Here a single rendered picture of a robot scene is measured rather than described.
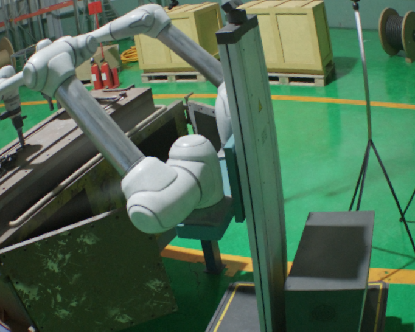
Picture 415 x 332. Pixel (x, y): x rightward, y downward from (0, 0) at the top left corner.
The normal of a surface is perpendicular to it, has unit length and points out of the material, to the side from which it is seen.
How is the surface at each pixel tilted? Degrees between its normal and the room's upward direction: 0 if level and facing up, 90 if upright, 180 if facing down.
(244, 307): 0
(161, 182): 45
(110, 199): 90
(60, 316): 90
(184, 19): 90
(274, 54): 90
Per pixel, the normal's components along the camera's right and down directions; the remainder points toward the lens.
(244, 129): -0.32, 0.45
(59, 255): 0.44, 0.32
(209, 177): 0.81, 0.01
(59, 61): 0.59, -0.43
